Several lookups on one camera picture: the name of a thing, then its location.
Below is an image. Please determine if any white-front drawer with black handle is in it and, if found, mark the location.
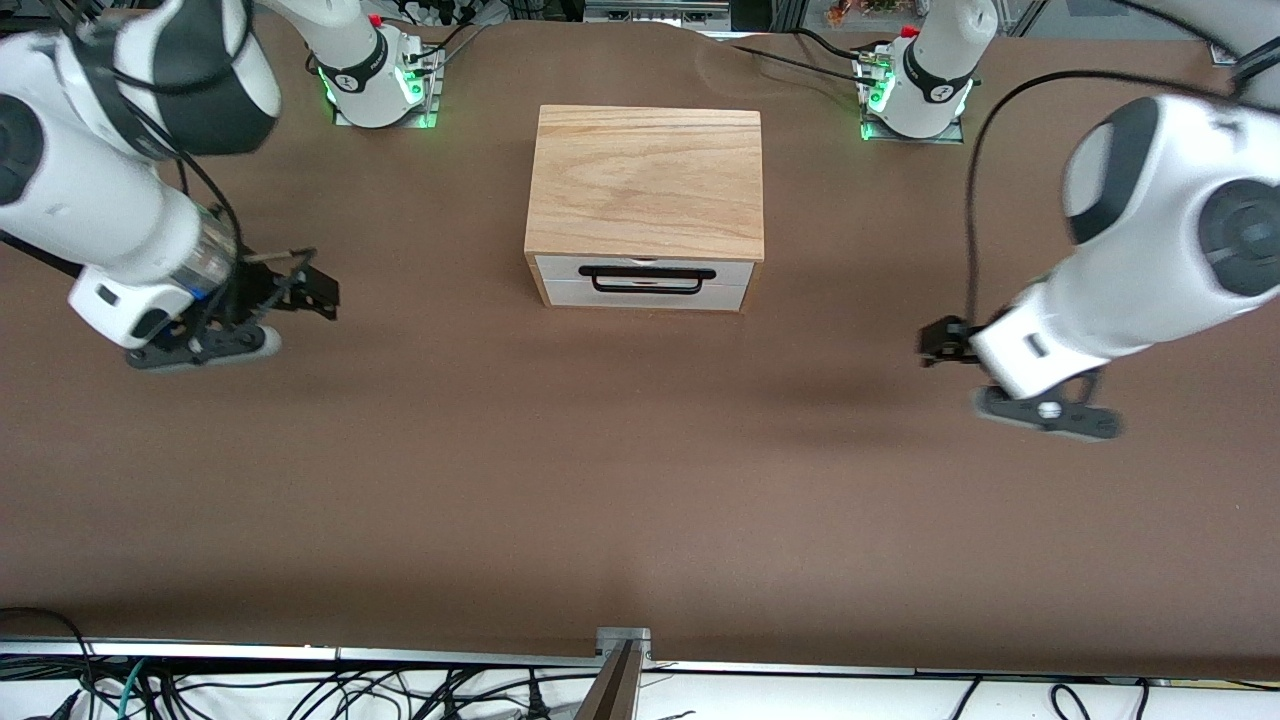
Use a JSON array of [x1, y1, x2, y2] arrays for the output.
[[535, 253, 753, 309]]

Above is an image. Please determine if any black ribbed vase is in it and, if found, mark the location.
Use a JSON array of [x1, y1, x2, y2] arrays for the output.
[[0, 232, 86, 279]]

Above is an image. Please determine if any light wooden cabinet box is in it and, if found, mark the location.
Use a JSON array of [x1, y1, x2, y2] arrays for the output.
[[523, 105, 766, 313]]

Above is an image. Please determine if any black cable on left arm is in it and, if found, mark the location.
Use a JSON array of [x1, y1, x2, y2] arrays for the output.
[[962, 68, 1241, 326]]

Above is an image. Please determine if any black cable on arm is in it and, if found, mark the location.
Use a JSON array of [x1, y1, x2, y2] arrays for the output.
[[962, 68, 1241, 326], [50, 0, 246, 261]]

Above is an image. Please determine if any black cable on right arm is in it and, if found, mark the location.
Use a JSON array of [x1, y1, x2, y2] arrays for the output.
[[50, 0, 246, 261]]

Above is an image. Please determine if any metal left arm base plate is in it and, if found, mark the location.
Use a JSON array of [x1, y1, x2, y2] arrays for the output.
[[855, 50, 966, 146]]

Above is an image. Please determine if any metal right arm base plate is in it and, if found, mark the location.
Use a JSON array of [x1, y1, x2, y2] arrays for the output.
[[335, 25, 446, 131]]

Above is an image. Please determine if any black cable at base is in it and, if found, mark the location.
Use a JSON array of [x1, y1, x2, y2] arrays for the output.
[[425, 15, 493, 66]]

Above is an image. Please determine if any black cable across table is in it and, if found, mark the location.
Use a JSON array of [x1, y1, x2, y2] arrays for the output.
[[715, 28, 866, 83]]

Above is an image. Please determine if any black looped cable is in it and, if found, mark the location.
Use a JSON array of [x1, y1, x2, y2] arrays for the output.
[[0, 606, 98, 720]]

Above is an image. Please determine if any green cable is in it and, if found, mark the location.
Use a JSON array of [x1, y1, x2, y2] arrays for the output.
[[115, 660, 149, 720]]

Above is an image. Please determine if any grey metal bracket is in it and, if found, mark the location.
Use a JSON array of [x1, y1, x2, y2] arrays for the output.
[[597, 627, 652, 666]]

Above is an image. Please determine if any aluminium frame with electronics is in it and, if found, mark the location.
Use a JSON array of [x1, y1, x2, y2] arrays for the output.
[[583, 0, 733, 29]]

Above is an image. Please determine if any dark camera mount post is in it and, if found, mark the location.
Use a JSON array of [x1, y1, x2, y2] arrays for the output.
[[575, 640, 641, 720]]

